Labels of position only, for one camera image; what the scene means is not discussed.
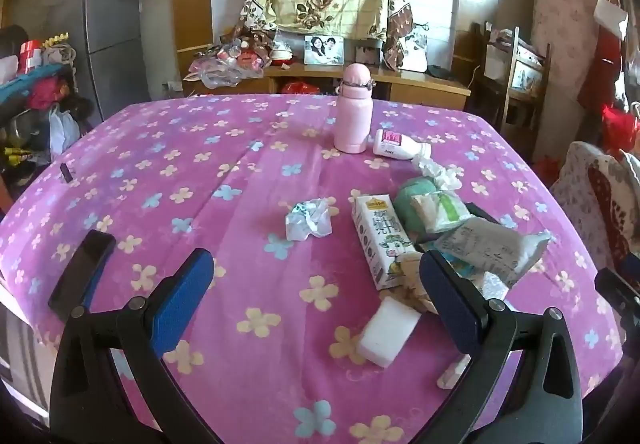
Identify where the framed picture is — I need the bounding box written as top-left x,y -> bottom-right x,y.
507,58 -> 543,94

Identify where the beige paper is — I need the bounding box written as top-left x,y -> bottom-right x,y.
380,254 -> 436,315

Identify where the red cylinder box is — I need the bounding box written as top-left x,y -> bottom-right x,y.
19,40 -> 45,73

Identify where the white plastic bag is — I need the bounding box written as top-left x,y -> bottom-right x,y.
47,106 -> 83,155

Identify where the white red appliance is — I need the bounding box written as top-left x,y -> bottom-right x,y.
270,41 -> 296,69

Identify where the crumpled white tissue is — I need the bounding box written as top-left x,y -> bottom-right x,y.
411,156 -> 463,192

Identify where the white printed plastic packet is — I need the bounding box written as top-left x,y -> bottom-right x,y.
434,218 -> 553,289

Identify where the small white bottle pink label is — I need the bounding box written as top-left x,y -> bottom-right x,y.
372,129 -> 432,159

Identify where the black flat device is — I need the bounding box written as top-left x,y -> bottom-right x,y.
48,230 -> 117,319

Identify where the pink floral tablecloth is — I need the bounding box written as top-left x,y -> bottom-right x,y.
0,94 -> 626,444

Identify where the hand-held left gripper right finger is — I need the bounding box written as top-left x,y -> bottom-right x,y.
419,250 -> 584,444

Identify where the clear plastic wrapper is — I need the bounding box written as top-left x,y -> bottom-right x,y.
285,198 -> 335,242

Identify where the pink insulated bottle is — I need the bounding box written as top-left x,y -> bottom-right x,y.
333,64 -> 376,155

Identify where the red plastic bag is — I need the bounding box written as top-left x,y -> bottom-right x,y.
602,101 -> 640,152

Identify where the white green wet wipe pack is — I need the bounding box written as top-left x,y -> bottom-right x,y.
410,190 -> 473,233

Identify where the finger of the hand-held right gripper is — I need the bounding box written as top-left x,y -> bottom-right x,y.
595,268 -> 640,325

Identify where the white paper sheet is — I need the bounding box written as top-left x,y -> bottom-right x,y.
592,0 -> 630,37

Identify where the small white sachet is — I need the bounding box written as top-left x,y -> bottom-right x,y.
436,354 -> 473,390

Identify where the sofa with blankets and pillows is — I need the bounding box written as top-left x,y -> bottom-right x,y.
550,141 -> 640,285

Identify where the grey refrigerator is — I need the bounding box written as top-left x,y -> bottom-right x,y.
30,0 -> 151,125

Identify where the light blue packet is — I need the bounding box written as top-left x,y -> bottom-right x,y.
440,251 -> 511,299

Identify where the red hanging cloth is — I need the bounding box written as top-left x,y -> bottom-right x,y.
577,0 -> 631,115

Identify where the pile of plastic bags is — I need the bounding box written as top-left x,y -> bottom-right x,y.
184,31 -> 273,89

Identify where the white foam block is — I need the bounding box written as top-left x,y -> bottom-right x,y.
356,298 -> 422,369

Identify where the orange bag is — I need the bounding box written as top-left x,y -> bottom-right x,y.
532,156 -> 566,179

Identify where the green pouch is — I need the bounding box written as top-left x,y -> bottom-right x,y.
392,176 -> 441,235

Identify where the white printed bag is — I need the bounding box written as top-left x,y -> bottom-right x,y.
397,31 -> 430,73

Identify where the wooden chair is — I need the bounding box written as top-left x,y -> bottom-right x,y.
472,21 -> 553,129

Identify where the cluttered pile of clothes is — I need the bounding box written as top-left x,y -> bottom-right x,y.
0,24 -> 96,185

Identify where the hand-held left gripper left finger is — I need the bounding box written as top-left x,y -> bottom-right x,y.
48,248 -> 226,444

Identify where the wooden cabinet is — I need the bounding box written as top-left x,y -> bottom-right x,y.
187,61 -> 472,112

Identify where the framed photo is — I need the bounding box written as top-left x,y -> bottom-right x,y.
304,36 -> 346,66

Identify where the white milk carton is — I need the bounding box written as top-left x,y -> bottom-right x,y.
352,194 -> 423,292

